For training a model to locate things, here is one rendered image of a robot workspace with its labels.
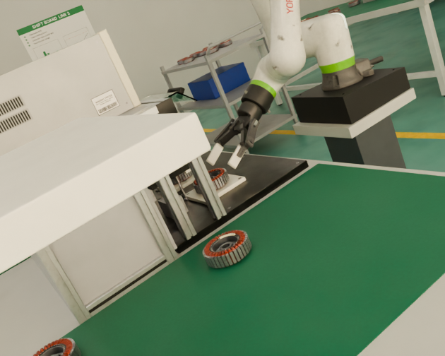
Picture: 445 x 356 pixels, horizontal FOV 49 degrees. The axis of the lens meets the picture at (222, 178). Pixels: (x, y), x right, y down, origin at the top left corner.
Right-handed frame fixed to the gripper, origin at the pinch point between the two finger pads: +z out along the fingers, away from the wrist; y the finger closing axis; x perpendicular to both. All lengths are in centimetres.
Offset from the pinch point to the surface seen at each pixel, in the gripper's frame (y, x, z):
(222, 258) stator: -40.5, 9.4, 27.7
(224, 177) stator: -5.2, -0.6, 4.8
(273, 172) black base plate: -14.0, -9.3, -3.0
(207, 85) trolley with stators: 247, -81, -108
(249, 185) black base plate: -12.5, -5.3, 3.9
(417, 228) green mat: -71, -7, 5
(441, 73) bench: 106, -178, -177
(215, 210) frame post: -20.4, 5.4, 16.7
